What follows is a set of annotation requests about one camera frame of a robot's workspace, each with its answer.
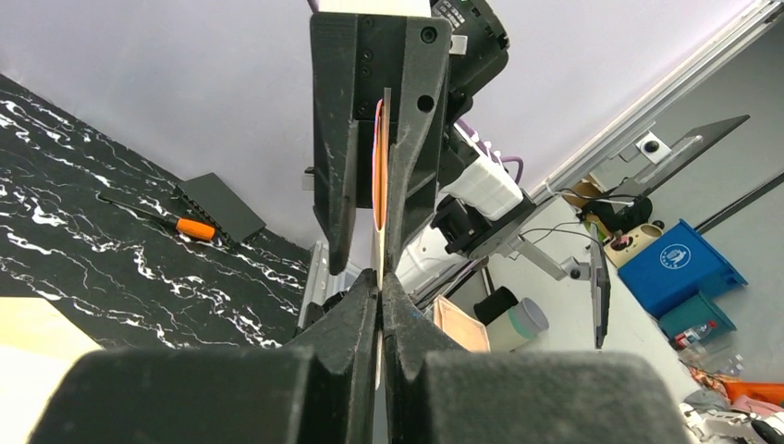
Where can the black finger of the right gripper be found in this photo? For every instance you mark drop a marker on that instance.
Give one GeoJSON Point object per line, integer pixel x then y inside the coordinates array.
{"type": "Point", "coordinates": [414, 155]}
{"type": "Point", "coordinates": [334, 44]}

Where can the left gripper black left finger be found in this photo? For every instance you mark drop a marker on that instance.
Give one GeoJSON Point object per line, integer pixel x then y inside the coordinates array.
{"type": "Point", "coordinates": [318, 388]}

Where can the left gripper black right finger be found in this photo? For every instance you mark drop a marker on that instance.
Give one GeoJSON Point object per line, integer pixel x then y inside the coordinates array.
{"type": "Point", "coordinates": [437, 392]}

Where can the tan letter paper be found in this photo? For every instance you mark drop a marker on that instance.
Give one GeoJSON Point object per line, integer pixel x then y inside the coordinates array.
{"type": "Point", "coordinates": [379, 182]}

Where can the cream envelope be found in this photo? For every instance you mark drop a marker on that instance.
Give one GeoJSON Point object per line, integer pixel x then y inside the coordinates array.
{"type": "Point", "coordinates": [38, 346]}

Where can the black flat box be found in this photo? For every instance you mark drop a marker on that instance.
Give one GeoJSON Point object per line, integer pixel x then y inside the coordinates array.
{"type": "Point", "coordinates": [216, 203]}

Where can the blue bin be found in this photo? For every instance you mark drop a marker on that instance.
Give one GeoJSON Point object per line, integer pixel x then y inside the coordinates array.
{"type": "Point", "coordinates": [675, 267]}

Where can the orange handled screwdriver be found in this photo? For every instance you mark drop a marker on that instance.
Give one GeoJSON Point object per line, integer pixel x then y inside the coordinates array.
{"type": "Point", "coordinates": [189, 227]}

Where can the aluminium frame rail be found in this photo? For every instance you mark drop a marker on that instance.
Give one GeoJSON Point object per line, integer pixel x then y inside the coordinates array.
{"type": "Point", "coordinates": [643, 110]}

